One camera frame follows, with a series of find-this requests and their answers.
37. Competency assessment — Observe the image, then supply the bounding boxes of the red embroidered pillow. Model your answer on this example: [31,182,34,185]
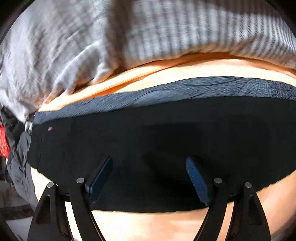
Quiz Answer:
[0,125,11,158]

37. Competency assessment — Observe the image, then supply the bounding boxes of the black pants with patterned trim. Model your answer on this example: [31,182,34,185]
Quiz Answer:
[28,76,295,212]

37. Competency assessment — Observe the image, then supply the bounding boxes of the grey striped duvet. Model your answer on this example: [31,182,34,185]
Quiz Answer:
[1,1,295,122]

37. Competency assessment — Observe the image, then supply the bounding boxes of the grey button jacket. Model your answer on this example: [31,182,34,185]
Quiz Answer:
[1,107,38,210]

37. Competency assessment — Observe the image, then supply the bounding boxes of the peach bed sheet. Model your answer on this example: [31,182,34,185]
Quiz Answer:
[35,53,295,240]

